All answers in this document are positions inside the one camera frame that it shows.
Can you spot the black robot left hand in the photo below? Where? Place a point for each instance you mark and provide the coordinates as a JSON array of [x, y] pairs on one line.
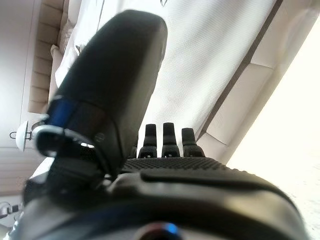
[[112, 75]]

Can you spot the white globe table lamp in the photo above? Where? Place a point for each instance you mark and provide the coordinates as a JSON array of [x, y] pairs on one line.
[[22, 135]]

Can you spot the white pillows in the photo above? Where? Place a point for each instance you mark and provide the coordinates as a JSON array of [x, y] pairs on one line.
[[72, 37]]

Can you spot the beige bed pillow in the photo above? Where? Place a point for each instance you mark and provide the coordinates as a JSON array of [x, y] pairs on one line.
[[56, 53]]

